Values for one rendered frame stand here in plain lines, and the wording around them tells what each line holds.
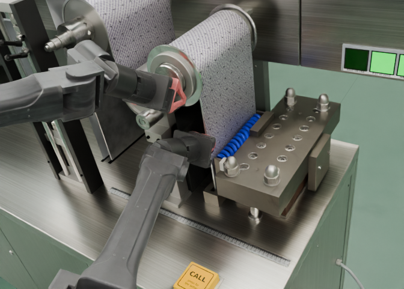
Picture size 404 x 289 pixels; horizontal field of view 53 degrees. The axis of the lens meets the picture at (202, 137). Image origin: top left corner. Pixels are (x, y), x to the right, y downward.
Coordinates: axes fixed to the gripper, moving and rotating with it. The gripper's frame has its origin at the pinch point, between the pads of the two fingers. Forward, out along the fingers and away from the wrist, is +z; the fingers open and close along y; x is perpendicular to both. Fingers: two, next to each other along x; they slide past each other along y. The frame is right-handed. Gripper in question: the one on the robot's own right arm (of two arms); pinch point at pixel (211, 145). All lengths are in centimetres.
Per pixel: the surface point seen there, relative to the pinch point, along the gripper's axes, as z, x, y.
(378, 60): 19.8, 25.4, 29.0
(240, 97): 9.9, 11.6, 0.3
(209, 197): 3.7, -14.3, -0.3
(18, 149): -1, -20, -74
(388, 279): 106, -62, 39
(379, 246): 120, -54, 31
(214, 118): -1.0, 6.5, 0.3
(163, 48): -14.1, 20.5, -7.3
